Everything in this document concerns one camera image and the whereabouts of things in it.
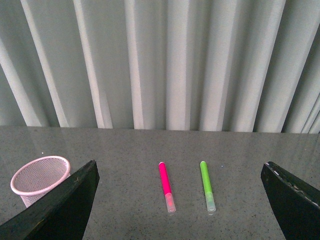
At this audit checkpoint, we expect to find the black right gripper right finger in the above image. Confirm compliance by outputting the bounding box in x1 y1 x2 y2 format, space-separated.
260 161 320 240

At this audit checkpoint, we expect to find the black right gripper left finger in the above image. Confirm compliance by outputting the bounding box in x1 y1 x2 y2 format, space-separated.
0 160 100 240

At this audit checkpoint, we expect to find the pink highlighter pen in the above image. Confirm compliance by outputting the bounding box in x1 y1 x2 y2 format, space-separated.
158 162 176 213

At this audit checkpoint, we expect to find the pink mesh cup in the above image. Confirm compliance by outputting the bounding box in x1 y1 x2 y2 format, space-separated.
10 155 71 208

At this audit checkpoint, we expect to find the green highlighter pen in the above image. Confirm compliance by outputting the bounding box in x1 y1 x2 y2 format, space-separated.
200 161 216 212

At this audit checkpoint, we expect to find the grey pleated curtain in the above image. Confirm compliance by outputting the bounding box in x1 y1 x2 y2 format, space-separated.
0 0 320 134

